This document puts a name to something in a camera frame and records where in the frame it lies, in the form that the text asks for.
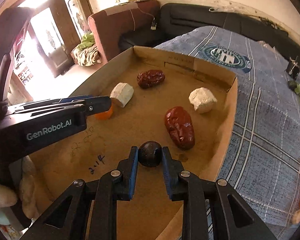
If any small orange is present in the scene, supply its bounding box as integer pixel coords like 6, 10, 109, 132
94, 105, 113, 120

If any dark brown round fruit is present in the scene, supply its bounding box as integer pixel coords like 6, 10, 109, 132
138, 141, 162, 167

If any left gloved hand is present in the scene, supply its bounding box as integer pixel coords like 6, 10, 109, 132
0, 156, 39, 225

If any white chunk left in tray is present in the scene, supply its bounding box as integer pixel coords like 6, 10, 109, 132
110, 82, 134, 108

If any white chunk in tray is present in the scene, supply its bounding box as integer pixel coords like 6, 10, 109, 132
189, 87, 217, 114
110, 82, 134, 108

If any cardboard tray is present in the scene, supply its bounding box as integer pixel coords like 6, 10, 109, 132
27, 45, 239, 240

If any red brown armchair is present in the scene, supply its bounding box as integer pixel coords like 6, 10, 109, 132
88, 0, 160, 63

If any large red date in tray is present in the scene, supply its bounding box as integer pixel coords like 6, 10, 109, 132
164, 106, 195, 150

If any blue plaid tablecloth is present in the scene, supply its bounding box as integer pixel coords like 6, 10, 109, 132
158, 26, 300, 239

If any white chunk right in tray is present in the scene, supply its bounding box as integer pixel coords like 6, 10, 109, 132
189, 87, 217, 114

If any black sofa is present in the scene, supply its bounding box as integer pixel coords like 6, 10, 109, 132
118, 3, 300, 66

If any small black box device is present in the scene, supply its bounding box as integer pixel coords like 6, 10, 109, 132
286, 57, 300, 80

